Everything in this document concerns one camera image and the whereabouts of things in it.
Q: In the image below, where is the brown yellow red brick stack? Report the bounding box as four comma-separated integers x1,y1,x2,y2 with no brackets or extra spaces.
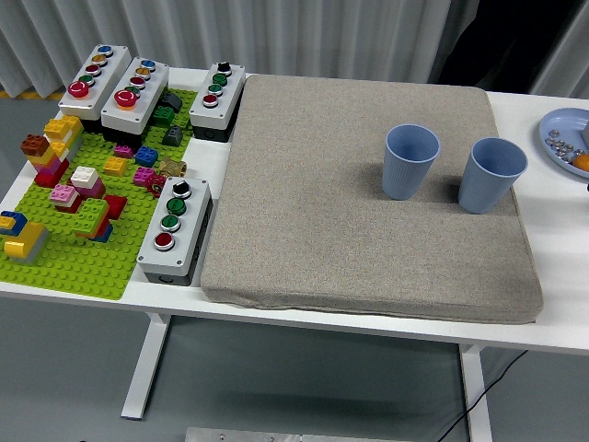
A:
19,134,71,189

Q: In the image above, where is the white pleated curtain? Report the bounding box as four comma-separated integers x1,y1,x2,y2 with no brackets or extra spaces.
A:
0,0,589,100

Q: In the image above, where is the dark green brick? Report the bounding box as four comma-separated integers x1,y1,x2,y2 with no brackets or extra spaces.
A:
152,104,176,128

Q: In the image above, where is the blue plate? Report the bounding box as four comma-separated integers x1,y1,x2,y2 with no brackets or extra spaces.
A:
537,107,589,180

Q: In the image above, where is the pink red brick stack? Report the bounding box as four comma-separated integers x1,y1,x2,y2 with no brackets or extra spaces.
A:
49,183,83,215

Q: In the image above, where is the white pink brick stack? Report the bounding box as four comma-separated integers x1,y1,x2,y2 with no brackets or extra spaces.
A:
70,166,107,200

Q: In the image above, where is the grey-brown fabric mat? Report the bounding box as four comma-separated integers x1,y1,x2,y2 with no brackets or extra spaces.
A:
201,74,545,325

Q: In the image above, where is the blue ribbed cup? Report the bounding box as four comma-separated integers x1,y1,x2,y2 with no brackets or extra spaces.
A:
457,136,529,215
381,123,442,201

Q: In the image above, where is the black floor cable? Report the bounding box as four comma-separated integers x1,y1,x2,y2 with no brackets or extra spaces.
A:
436,349,530,442

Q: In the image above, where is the green studded baseplate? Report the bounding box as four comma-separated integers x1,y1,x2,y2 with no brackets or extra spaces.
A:
0,87,200,301

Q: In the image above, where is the green orange blue brick stack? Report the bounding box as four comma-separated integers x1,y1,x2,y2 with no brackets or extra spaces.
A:
70,197,114,244

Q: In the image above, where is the blue yellow grey brick stack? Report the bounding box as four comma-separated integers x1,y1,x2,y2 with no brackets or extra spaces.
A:
0,210,51,266

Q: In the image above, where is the five-button control box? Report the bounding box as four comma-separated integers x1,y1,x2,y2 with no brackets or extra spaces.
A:
57,44,133,134
99,56,170,147

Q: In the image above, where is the yellow white grey brick stack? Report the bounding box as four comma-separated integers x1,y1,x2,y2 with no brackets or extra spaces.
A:
43,114,86,160

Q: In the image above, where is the white table leg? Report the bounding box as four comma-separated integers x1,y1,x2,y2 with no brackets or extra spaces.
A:
120,312,172,421
457,343,493,442

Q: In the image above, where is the four-button control box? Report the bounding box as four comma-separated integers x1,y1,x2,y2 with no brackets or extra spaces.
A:
188,61,247,143
136,176,215,287

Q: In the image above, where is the person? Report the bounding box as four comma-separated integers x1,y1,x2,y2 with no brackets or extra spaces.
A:
432,0,574,93

